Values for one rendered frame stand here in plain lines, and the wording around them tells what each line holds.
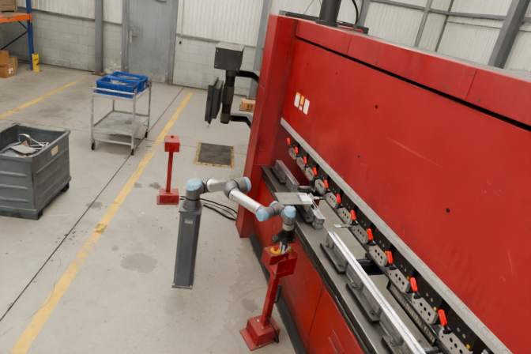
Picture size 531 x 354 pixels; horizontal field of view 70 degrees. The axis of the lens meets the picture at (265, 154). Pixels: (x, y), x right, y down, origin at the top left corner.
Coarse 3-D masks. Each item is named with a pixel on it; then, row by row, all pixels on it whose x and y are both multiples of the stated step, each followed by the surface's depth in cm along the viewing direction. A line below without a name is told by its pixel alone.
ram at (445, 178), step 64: (320, 64) 289; (320, 128) 284; (384, 128) 210; (448, 128) 167; (512, 128) 138; (384, 192) 208; (448, 192) 165; (512, 192) 137; (448, 256) 164; (512, 256) 136; (512, 320) 135
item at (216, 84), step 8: (216, 80) 373; (208, 88) 352; (216, 88) 355; (208, 96) 355; (216, 96) 358; (208, 104) 358; (216, 104) 361; (208, 112) 361; (216, 112) 364; (208, 120) 364
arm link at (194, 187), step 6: (192, 180) 299; (198, 180) 300; (186, 186) 296; (192, 186) 293; (198, 186) 295; (204, 186) 301; (186, 192) 297; (192, 192) 295; (198, 192) 298; (204, 192) 303; (192, 198) 297
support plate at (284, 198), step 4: (276, 196) 300; (280, 196) 300; (284, 196) 301; (288, 196) 302; (292, 196) 304; (296, 196) 305; (280, 200) 294; (284, 200) 295; (288, 200) 296; (292, 200) 297; (296, 200) 299; (300, 200) 300; (284, 204) 290; (288, 204) 291; (292, 204) 292; (296, 204) 293; (300, 204) 294; (304, 204) 295; (308, 204) 296
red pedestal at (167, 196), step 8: (168, 136) 431; (176, 136) 435; (168, 144) 416; (176, 144) 419; (176, 152) 423; (168, 160) 432; (168, 168) 436; (168, 176) 440; (168, 184) 445; (160, 192) 447; (168, 192) 448; (176, 192) 453; (160, 200) 443; (168, 200) 446; (176, 200) 449
